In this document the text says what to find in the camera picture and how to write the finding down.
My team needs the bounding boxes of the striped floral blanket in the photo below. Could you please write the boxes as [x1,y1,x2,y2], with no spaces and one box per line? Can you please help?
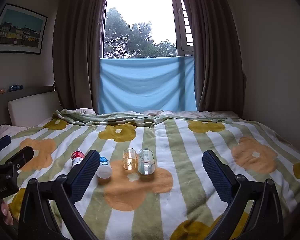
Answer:
[0,109,300,240]

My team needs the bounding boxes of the white headboard cushion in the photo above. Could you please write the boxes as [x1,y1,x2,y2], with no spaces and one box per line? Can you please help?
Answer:
[7,91,63,127]

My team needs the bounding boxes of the person's left hand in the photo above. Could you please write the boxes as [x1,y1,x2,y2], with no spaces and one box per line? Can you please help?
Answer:
[0,200,14,227]

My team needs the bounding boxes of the small bottle red label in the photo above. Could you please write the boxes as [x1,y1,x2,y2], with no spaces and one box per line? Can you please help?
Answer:
[71,149,85,169]

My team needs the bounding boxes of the pale pink pillow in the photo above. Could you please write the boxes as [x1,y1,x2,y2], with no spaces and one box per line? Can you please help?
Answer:
[0,123,28,145]

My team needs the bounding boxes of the framed picture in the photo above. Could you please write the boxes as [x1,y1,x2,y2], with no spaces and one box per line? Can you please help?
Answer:
[0,3,48,55]

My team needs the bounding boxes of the brown curtain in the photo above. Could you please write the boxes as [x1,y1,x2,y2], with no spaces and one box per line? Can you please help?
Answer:
[179,0,247,112]
[52,0,110,115]

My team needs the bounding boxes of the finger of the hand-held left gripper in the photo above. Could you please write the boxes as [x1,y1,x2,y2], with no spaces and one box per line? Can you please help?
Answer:
[0,146,35,172]
[0,134,12,155]

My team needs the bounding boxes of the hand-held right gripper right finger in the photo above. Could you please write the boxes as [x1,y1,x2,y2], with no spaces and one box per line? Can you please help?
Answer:
[202,150,284,240]

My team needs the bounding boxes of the window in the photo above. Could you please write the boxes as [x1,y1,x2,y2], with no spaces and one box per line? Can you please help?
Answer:
[100,0,194,59]

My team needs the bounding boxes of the white bottle blue label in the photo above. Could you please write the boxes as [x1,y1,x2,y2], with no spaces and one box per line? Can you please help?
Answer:
[96,156,113,179]

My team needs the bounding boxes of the blue cloth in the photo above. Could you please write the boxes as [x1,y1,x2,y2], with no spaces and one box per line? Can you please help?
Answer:
[98,56,198,114]

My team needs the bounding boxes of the amber glass cup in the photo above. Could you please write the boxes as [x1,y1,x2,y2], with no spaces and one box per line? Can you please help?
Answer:
[122,148,138,171]

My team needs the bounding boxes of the clear glass cup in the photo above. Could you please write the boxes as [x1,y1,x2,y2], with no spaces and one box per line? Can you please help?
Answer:
[138,148,155,176]

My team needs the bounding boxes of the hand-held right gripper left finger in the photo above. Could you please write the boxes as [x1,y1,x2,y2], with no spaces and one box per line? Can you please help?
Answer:
[18,149,101,240]

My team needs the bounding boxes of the grey headboard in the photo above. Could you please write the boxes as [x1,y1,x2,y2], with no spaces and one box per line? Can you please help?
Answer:
[0,85,63,131]

